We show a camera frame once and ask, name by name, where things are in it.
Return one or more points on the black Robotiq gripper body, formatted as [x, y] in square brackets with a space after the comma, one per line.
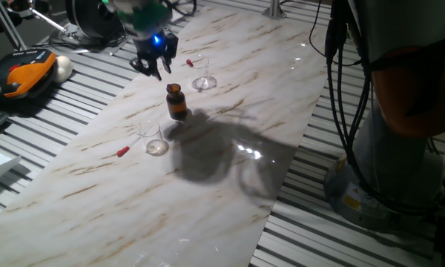
[150, 50]

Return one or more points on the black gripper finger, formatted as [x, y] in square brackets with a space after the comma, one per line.
[171, 46]
[146, 68]

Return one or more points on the small metal tripod device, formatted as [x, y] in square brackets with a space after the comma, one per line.
[48, 18]

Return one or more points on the person hand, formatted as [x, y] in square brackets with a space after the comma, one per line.
[20, 7]

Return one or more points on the brown glass bottle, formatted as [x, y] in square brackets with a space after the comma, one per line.
[176, 105]

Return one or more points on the clear glass beaker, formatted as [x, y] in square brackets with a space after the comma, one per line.
[155, 147]
[204, 83]

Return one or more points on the black filament spool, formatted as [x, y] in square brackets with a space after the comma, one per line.
[85, 18]

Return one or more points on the dark grey flat sheet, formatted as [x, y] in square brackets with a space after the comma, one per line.
[78, 44]

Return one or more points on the white round object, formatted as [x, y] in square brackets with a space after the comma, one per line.
[64, 66]

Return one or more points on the orange black teach pendant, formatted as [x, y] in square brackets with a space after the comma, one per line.
[26, 74]

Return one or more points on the marble pattern sheet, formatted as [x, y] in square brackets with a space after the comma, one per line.
[133, 207]

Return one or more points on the aluminium frame post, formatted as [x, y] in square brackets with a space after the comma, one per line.
[274, 11]

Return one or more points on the aluminium frame strut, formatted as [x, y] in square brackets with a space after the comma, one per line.
[9, 27]

